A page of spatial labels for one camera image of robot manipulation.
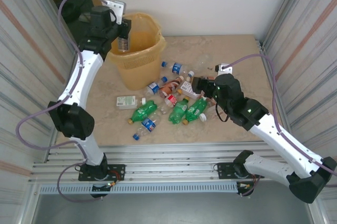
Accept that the bottle green white label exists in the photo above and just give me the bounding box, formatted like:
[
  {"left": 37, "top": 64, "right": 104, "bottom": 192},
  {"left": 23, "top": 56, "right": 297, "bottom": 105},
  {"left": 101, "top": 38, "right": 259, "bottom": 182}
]
[{"left": 116, "top": 95, "right": 147, "bottom": 110}]

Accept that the translucent yellow bin liner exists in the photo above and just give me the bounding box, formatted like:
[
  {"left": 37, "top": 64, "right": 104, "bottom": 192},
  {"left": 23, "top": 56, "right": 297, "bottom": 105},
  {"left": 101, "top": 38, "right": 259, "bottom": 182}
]
[{"left": 106, "top": 12, "right": 167, "bottom": 64}]

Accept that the yellow plastic waste bin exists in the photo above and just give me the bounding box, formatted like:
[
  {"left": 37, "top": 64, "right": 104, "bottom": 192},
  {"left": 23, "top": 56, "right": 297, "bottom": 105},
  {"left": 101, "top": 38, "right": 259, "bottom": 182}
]
[{"left": 109, "top": 13, "right": 164, "bottom": 91}]

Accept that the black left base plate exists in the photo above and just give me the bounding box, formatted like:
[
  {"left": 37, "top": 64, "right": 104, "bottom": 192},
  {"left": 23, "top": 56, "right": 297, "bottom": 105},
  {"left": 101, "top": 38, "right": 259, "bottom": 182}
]
[{"left": 78, "top": 164, "right": 126, "bottom": 182}]

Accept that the black round object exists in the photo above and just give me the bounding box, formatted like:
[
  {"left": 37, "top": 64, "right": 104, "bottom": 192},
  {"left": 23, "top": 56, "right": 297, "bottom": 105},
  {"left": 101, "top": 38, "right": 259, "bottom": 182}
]
[{"left": 62, "top": 0, "right": 87, "bottom": 22}]

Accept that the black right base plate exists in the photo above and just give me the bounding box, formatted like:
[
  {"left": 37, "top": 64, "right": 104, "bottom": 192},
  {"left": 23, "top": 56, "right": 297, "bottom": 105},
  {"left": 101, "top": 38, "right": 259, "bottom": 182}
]
[{"left": 216, "top": 162, "right": 265, "bottom": 180}]

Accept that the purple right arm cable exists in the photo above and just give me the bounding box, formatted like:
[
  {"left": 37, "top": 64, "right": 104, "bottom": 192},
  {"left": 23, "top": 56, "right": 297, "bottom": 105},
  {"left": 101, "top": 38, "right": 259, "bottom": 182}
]
[{"left": 227, "top": 53, "right": 337, "bottom": 177}]

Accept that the large clear plastic bottle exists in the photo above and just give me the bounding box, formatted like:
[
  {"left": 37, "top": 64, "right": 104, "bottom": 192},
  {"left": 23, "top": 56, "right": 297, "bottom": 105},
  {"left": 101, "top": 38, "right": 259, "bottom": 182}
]
[{"left": 199, "top": 100, "right": 222, "bottom": 123}]

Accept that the thin black cable loop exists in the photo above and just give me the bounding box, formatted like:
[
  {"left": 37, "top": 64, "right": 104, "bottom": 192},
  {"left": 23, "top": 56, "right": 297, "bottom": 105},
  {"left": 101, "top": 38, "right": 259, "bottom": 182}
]
[{"left": 215, "top": 101, "right": 230, "bottom": 123}]

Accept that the red label bottle white cap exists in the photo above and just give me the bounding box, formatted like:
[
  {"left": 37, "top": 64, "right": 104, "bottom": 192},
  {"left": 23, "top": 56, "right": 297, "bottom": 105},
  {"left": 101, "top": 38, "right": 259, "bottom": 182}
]
[{"left": 117, "top": 36, "right": 132, "bottom": 53}]

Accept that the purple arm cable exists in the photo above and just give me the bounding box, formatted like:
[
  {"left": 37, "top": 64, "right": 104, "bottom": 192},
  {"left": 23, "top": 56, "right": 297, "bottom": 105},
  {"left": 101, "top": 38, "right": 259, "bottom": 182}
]
[
  {"left": 227, "top": 53, "right": 337, "bottom": 177},
  {"left": 15, "top": 0, "right": 108, "bottom": 203}
]

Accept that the green plastic bottle yellow cap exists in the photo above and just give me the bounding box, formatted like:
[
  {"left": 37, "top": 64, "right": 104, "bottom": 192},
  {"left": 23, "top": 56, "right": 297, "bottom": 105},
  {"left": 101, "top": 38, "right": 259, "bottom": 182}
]
[
  {"left": 182, "top": 97, "right": 209, "bottom": 126},
  {"left": 167, "top": 97, "right": 191, "bottom": 126},
  {"left": 127, "top": 99, "right": 158, "bottom": 125}
]

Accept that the clear bottle white barcode label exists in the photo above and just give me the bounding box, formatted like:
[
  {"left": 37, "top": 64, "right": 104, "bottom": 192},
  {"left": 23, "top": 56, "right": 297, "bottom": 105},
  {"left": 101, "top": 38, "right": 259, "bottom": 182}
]
[{"left": 179, "top": 80, "right": 202, "bottom": 98}]

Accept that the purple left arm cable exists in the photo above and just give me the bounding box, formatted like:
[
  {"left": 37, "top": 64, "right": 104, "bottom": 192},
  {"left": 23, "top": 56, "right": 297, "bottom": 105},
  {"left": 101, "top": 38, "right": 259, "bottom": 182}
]
[{"left": 15, "top": 0, "right": 108, "bottom": 203}]

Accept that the red label bottle yellow cap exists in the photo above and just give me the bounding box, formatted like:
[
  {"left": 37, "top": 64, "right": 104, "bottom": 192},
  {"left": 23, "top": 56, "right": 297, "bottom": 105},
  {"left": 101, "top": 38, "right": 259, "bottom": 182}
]
[{"left": 163, "top": 89, "right": 183, "bottom": 108}]

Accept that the crushed clear plastic bottle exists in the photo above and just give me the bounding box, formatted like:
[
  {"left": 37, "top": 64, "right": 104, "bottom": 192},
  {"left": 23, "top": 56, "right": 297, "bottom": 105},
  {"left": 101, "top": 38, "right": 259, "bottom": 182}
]
[{"left": 152, "top": 101, "right": 172, "bottom": 119}]

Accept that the red base power wire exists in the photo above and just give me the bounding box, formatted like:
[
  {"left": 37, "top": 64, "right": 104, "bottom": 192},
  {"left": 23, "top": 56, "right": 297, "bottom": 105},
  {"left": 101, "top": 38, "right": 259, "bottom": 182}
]
[
  {"left": 108, "top": 170, "right": 124, "bottom": 182},
  {"left": 250, "top": 173, "right": 262, "bottom": 187}
]

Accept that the Pepsi bottle blue cap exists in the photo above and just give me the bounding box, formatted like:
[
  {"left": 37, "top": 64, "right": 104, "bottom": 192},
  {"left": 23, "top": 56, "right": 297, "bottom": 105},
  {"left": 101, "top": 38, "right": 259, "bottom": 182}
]
[
  {"left": 161, "top": 60, "right": 189, "bottom": 75},
  {"left": 132, "top": 117, "right": 157, "bottom": 140}
]

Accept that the white slotted cable duct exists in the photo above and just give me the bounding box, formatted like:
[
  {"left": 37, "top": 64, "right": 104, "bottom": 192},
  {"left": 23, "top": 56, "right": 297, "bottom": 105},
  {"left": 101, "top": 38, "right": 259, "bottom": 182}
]
[{"left": 38, "top": 183, "right": 239, "bottom": 195}]

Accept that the clear unlabelled bottle white cap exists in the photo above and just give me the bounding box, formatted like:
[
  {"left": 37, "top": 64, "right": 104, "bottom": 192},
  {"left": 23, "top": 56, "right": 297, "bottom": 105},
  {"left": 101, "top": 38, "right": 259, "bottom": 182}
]
[{"left": 187, "top": 55, "right": 213, "bottom": 77}]

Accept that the small water bottle blue cap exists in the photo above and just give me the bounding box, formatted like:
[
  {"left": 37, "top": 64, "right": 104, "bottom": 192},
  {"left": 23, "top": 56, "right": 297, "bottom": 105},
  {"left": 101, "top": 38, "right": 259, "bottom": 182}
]
[{"left": 144, "top": 76, "right": 169, "bottom": 96}]

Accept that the aluminium rail frame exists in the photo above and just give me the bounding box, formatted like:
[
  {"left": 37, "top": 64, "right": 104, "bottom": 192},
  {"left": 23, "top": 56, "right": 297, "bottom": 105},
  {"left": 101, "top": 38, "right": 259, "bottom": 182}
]
[{"left": 28, "top": 141, "right": 316, "bottom": 182}]

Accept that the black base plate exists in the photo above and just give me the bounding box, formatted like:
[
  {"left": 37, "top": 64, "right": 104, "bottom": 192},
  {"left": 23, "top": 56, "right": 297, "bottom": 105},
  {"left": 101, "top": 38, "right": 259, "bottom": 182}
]
[
  {"left": 78, "top": 164, "right": 126, "bottom": 182},
  {"left": 216, "top": 162, "right": 265, "bottom": 180}
]

